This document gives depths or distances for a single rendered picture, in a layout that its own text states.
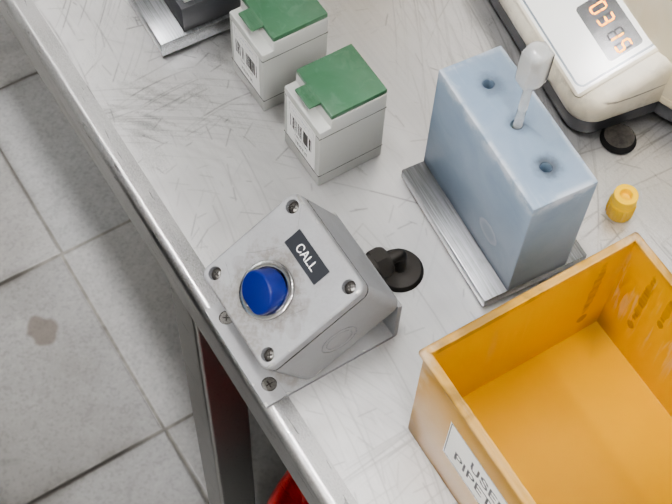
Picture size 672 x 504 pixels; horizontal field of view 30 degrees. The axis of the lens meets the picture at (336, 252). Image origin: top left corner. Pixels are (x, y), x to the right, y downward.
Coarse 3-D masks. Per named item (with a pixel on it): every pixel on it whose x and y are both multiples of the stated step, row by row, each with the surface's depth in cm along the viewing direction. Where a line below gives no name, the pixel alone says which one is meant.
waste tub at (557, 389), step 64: (640, 256) 64; (512, 320) 63; (576, 320) 69; (640, 320) 67; (448, 384) 60; (512, 384) 70; (576, 384) 70; (640, 384) 70; (448, 448) 64; (512, 448) 68; (576, 448) 68; (640, 448) 68
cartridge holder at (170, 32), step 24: (144, 0) 81; (168, 0) 80; (192, 0) 79; (216, 0) 79; (240, 0) 81; (144, 24) 81; (168, 24) 81; (192, 24) 80; (216, 24) 81; (168, 48) 80
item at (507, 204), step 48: (480, 96) 68; (432, 144) 74; (480, 144) 67; (528, 144) 66; (432, 192) 75; (480, 192) 70; (528, 192) 65; (576, 192) 65; (480, 240) 73; (528, 240) 67; (576, 240) 74; (480, 288) 72
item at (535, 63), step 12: (528, 48) 62; (540, 48) 61; (528, 60) 61; (540, 60) 61; (552, 60) 62; (516, 72) 63; (528, 72) 62; (540, 72) 62; (528, 84) 63; (540, 84) 63
